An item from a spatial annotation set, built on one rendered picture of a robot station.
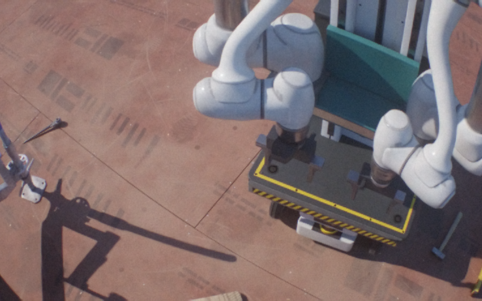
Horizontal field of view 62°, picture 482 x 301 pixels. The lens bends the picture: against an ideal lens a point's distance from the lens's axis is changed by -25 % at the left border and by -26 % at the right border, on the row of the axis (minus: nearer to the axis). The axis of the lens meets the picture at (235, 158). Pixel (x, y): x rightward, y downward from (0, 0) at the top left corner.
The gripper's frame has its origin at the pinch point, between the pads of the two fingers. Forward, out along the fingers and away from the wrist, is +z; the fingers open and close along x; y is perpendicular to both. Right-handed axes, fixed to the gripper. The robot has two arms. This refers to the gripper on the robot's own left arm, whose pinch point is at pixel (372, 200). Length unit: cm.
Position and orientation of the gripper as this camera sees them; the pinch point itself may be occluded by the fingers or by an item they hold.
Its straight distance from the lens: 149.0
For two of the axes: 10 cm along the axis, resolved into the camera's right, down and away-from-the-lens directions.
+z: 0.4, 5.7, 8.2
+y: -4.5, 7.4, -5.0
